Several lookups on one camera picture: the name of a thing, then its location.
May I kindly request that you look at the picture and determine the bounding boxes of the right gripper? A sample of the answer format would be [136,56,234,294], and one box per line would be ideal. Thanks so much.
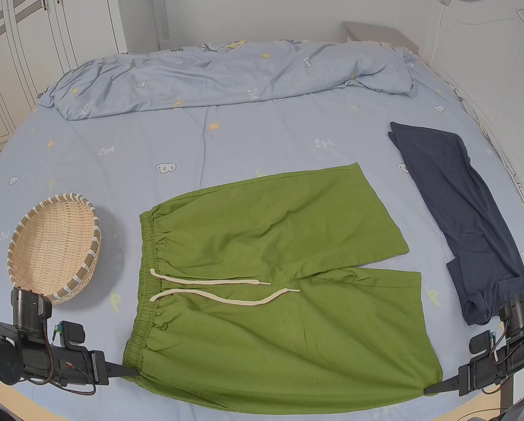
[458,353,510,396]

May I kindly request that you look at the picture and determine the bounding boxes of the pale blue quilt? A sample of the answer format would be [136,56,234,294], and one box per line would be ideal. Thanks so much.
[37,39,419,122]

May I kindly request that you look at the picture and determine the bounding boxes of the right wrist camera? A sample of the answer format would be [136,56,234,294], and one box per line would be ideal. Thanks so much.
[470,331,493,355]

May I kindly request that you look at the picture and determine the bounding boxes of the white wardrobe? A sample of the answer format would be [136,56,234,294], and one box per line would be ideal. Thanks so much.
[0,0,126,152]

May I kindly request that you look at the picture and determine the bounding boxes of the round woven basket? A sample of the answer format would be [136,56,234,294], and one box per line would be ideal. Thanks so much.
[7,192,103,305]

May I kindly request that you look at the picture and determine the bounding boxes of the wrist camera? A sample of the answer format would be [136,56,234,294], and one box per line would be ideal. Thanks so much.
[58,320,87,350]
[470,331,493,355]

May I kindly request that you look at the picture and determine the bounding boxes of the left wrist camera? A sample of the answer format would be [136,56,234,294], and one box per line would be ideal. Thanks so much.
[58,320,87,350]

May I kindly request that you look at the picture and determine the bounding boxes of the dark blue garment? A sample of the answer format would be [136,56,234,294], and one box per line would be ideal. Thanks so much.
[388,122,524,326]

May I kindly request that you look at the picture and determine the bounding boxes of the green shorts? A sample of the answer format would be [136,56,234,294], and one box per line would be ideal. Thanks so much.
[122,162,444,415]

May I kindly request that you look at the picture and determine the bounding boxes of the pale bedside table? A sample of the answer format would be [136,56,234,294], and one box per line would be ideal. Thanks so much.
[342,21,420,56]

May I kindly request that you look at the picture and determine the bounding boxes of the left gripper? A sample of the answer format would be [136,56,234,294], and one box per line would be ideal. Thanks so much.
[47,347,110,387]

